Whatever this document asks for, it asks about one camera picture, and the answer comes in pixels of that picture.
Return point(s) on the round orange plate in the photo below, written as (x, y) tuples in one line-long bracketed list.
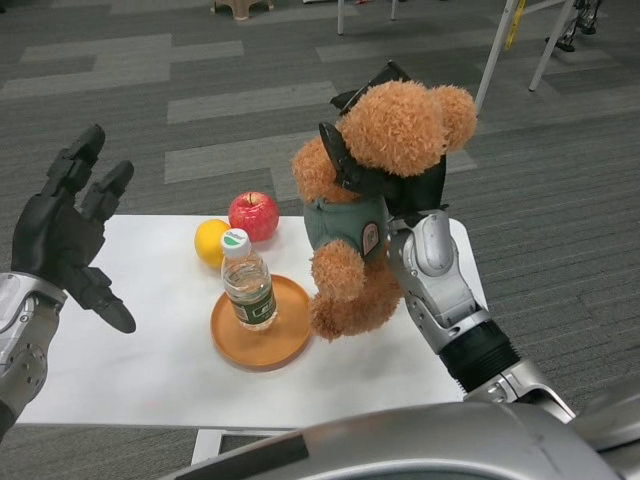
[(265, 350)]

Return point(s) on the yellow orange fruit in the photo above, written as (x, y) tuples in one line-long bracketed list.
[(210, 245)]

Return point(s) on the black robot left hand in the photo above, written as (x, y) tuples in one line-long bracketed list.
[(55, 235)]

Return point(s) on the beige plastic stool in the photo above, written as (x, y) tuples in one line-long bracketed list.
[(242, 7)]

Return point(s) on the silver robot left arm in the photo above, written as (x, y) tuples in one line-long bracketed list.
[(25, 340)]

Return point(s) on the red apple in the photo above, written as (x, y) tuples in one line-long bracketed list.
[(255, 217)]

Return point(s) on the clear plastic water bottle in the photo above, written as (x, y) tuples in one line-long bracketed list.
[(250, 290)]

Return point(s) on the silver robot chest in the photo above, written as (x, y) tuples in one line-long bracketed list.
[(450, 445)]

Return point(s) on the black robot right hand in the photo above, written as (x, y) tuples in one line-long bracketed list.
[(420, 192)]

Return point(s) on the brown plush toy bear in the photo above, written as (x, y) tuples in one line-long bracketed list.
[(395, 125)]

